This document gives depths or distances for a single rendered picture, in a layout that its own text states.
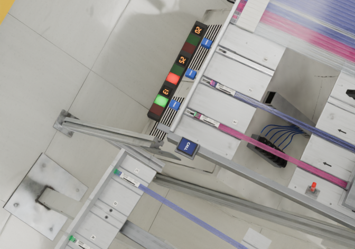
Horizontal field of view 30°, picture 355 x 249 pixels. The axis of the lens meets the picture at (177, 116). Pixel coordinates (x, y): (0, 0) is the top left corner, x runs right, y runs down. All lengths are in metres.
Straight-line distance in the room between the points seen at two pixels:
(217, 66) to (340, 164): 0.47
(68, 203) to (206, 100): 0.68
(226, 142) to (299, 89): 0.56
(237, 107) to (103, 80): 0.81
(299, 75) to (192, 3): 0.68
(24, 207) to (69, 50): 0.62
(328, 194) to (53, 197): 1.04
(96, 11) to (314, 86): 0.89
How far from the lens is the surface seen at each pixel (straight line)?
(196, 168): 2.32
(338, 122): 2.02
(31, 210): 2.59
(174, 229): 2.95
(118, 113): 2.70
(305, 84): 2.46
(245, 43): 2.06
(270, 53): 2.06
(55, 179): 2.60
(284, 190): 1.94
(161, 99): 2.01
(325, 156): 1.99
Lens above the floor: 2.33
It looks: 55 degrees down
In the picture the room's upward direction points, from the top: 99 degrees clockwise
